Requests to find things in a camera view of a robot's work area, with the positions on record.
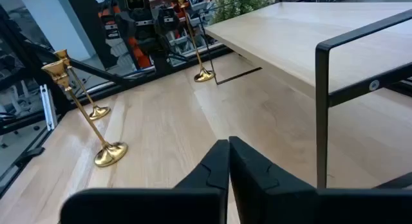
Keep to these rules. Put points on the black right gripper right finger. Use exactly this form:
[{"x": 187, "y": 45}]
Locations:
[{"x": 273, "y": 201}]

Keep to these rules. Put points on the silver aluminium bracket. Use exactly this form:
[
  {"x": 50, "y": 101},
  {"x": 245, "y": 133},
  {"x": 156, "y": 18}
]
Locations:
[{"x": 48, "y": 106}]

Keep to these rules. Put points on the tall brass candlestick holder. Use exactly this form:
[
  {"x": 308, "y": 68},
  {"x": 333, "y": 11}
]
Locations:
[{"x": 203, "y": 75}]

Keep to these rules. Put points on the parts bin rack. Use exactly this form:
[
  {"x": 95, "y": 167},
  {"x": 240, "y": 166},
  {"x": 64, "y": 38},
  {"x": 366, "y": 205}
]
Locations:
[{"x": 180, "y": 40}]

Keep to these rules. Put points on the artificial green plant black pot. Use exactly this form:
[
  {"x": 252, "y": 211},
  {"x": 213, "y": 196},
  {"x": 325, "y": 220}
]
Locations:
[{"x": 238, "y": 5}]

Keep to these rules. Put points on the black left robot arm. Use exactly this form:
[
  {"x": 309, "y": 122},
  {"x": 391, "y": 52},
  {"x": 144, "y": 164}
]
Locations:
[{"x": 159, "y": 56}]

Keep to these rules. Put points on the wooden riser shelf black legs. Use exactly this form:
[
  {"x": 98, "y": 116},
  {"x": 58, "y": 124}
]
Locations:
[{"x": 289, "y": 40}]

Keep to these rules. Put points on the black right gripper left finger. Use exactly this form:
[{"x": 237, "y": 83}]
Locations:
[{"x": 199, "y": 201}]

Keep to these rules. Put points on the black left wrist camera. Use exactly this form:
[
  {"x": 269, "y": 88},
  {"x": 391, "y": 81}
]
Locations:
[{"x": 135, "y": 0}]

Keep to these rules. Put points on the black aluminium table frame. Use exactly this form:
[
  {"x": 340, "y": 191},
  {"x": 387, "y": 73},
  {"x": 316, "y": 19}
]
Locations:
[{"x": 128, "y": 84}]

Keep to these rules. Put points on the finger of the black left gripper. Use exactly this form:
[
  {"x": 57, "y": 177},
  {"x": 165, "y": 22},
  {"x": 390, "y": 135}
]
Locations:
[
  {"x": 168, "y": 19},
  {"x": 125, "y": 24}
]

